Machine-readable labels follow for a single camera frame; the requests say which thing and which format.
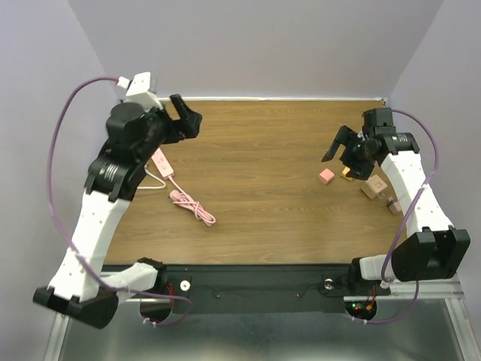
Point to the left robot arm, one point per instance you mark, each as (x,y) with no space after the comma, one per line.
(77,289)

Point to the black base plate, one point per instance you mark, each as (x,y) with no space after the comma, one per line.
(289,288)

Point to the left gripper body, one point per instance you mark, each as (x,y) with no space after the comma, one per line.
(164,130)

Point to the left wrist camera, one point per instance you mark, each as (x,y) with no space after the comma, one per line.
(140,90)

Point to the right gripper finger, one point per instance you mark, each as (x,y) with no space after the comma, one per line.
(343,137)
(362,172)

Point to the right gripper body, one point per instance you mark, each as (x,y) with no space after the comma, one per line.
(357,151)

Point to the yellow plug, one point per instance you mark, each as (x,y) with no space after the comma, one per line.
(344,174)

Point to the orange square plug adapter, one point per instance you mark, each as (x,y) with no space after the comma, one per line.
(374,186)

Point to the pink power strip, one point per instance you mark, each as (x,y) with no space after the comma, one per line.
(163,165)

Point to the pink plug adapter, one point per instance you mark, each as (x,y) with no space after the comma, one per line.
(393,205)

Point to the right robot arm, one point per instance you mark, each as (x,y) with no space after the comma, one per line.
(427,246)

